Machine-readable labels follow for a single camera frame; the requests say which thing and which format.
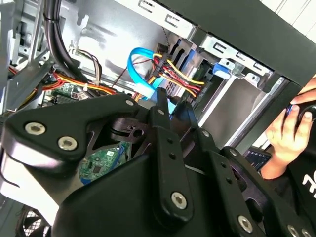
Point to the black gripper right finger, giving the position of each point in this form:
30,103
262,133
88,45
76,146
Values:
222,177

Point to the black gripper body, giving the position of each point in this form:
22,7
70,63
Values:
111,209

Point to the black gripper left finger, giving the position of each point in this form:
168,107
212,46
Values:
56,128

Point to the person's hand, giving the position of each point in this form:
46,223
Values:
288,133

